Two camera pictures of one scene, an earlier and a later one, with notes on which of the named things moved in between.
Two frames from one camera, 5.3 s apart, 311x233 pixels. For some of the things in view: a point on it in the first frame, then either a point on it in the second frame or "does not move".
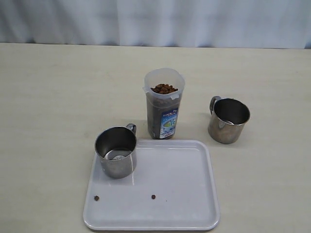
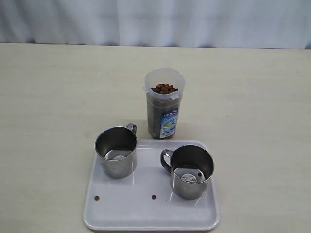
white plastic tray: (172, 188) does not move
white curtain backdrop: (231, 24) does not move
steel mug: (116, 147) does not move
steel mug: (228, 118) -> (192, 167)
